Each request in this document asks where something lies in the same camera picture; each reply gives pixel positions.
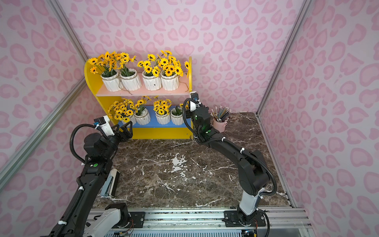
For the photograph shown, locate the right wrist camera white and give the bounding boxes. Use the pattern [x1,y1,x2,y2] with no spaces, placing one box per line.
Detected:
[189,91,201,112]

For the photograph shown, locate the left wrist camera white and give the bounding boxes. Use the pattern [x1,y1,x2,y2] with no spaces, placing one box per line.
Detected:
[94,116,114,137]

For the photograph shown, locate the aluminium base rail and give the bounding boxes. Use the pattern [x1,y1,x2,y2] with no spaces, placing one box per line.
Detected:
[56,206,314,237]

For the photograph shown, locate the right aluminium frame profile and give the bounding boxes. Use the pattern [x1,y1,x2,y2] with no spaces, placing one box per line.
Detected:
[256,0,314,117]

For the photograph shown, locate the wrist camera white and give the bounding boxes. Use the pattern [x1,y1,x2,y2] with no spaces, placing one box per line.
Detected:
[94,116,114,137]
[189,91,201,112]

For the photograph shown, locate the left aluminium frame profile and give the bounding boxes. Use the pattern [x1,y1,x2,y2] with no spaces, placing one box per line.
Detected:
[1,79,86,190]

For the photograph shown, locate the back left aluminium post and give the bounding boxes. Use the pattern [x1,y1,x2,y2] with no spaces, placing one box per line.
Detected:
[47,0,88,62]

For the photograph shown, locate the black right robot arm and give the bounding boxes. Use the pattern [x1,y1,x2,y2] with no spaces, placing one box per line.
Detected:
[182,98,277,226]

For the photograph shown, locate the pink cup with pencils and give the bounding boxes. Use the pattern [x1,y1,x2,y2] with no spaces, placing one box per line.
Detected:
[211,106,232,132]

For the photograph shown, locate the sunflower pot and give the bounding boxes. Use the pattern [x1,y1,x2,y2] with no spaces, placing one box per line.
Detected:
[153,99,172,125]
[107,98,137,125]
[134,96,151,125]
[157,50,184,91]
[116,52,142,91]
[170,103,185,126]
[137,54,162,91]
[87,51,121,92]

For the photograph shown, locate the aluminium frame profile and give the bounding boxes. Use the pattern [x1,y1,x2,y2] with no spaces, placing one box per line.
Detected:
[1,79,86,190]
[256,0,314,117]

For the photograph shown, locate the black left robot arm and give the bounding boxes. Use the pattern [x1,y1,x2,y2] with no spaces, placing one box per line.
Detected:
[49,121,133,237]

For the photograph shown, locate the yellow two-tier shelf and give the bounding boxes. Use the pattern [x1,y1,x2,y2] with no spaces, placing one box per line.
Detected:
[84,62,192,139]

